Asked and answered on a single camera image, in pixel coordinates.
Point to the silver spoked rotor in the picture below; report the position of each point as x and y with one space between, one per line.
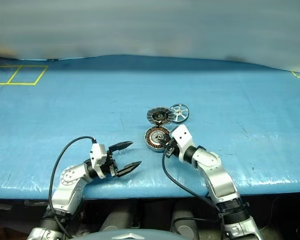
179 112

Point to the silver hinged motor lid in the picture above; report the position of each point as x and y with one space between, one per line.
152 115

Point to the motor housing with copper windings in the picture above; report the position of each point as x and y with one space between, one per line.
150 136

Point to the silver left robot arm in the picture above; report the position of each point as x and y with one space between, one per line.
65 190

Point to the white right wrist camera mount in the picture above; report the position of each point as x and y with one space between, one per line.
182 136

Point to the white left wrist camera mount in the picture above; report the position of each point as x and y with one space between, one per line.
97 152

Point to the dark rounded grey shape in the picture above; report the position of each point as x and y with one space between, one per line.
185 222
120 215

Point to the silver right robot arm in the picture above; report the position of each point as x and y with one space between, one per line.
220 182

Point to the blue plastic table cover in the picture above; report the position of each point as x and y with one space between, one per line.
65 112

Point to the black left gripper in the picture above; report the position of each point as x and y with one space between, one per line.
111 162

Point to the grey robot torso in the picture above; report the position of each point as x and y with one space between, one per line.
130 236

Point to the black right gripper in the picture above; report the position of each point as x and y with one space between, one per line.
172 148

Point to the yellow tape double square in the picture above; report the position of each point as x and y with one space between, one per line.
14 74

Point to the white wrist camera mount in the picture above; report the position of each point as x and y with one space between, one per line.
97 152
182 136

